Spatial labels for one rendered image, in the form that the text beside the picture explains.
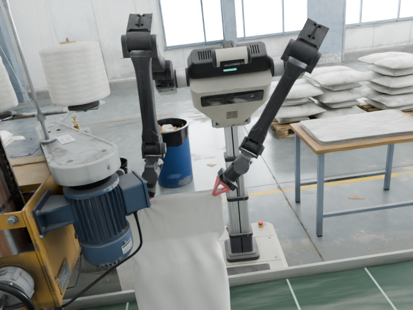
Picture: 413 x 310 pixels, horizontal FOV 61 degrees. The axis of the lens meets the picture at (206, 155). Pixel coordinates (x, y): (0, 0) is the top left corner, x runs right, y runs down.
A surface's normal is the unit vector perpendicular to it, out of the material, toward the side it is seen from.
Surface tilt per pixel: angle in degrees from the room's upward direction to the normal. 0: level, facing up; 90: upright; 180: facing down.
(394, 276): 0
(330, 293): 0
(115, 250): 92
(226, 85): 40
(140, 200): 90
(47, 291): 90
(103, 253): 91
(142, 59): 99
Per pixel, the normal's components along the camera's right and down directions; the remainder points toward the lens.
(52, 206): -0.11, -0.92
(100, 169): 0.65, 0.24
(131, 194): 0.48, 0.29
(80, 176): 0.18, 0.37
